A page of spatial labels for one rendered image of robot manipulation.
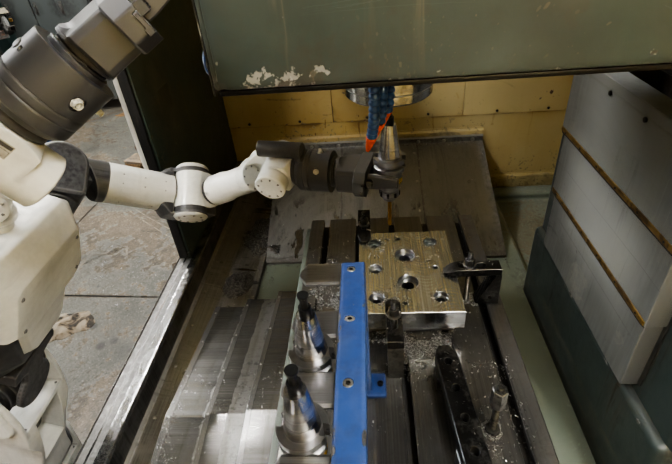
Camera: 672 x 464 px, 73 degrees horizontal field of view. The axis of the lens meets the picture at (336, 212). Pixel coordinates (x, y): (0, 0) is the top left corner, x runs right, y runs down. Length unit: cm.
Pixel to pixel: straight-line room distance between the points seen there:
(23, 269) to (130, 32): 51
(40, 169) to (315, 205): 140
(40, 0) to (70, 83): 543
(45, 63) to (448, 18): 37
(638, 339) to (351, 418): 61
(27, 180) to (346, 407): 43
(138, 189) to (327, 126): 107
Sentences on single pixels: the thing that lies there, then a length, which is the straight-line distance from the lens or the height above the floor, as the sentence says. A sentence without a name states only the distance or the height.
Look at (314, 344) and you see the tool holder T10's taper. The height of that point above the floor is 125.
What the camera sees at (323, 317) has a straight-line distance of 70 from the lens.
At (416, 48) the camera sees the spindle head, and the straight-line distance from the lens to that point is 49.
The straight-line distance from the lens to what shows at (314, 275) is 77.
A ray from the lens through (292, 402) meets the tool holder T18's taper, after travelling 53.
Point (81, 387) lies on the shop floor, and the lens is 250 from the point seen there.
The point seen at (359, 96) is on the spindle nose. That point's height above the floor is 146.
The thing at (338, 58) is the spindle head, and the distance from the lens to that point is 49.
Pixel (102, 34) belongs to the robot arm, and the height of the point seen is 165.
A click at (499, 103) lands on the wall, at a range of 201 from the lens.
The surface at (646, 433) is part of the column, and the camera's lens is 110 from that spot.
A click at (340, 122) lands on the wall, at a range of 197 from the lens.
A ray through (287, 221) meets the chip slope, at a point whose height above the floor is 70.
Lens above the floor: 172
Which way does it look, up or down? 34 degrees down
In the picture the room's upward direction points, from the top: 5 degrees counter-clockwise
